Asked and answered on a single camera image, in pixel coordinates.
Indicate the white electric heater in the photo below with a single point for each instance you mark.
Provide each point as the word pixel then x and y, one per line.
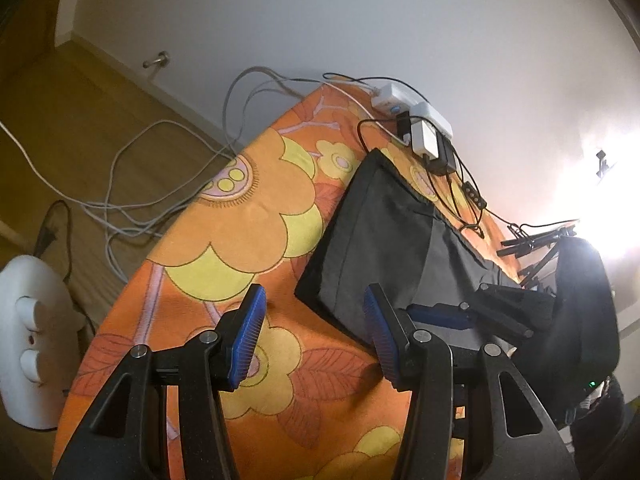
pixel 35 340

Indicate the black charger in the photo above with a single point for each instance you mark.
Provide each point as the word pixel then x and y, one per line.
pixel 442 157

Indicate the black pants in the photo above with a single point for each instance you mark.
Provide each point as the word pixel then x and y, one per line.
pixel 380 240

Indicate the small black tripod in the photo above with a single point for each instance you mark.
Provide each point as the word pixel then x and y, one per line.
pixel 525 246

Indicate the metal door stopper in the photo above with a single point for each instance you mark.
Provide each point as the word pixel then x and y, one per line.
pixel 156 61

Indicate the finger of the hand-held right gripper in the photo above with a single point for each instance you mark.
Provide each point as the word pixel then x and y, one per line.
pixel 505 305
pixel 435 313

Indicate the orange floral tablecloth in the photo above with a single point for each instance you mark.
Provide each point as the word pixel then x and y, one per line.
pixel 240 230

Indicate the small black plug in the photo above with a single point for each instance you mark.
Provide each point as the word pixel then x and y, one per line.
pixel 403 127

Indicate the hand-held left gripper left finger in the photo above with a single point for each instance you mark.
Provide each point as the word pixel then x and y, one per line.
pixel 247 330

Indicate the white charger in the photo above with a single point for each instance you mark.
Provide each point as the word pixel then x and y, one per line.
pixel 425 137

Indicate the white power strip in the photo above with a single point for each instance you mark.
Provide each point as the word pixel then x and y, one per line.
pixel 395 95

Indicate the phone holder clamp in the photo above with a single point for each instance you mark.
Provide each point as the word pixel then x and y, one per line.
pixel 603 162

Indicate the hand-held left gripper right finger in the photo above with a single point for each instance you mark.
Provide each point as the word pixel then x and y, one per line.
pixel 382 335

